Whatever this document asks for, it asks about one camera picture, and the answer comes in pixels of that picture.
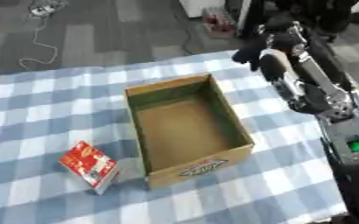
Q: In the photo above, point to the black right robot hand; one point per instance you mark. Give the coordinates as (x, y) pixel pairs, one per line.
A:
(284, 62)

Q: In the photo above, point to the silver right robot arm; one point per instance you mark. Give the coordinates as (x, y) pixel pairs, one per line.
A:
(352, 151)

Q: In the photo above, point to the tan cardboard box green inside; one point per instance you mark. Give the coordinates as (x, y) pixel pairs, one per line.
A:
(187, 128)

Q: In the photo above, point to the red and white carton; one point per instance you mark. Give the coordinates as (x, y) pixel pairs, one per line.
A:
(219, 21)

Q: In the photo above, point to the white cabinet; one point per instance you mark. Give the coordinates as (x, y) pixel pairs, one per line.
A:
(202, 7)

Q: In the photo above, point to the red and white packet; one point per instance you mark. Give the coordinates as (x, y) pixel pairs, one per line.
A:
(89, 165)

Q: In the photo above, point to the white power strip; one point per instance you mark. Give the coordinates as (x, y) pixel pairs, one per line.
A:
(43, 9)

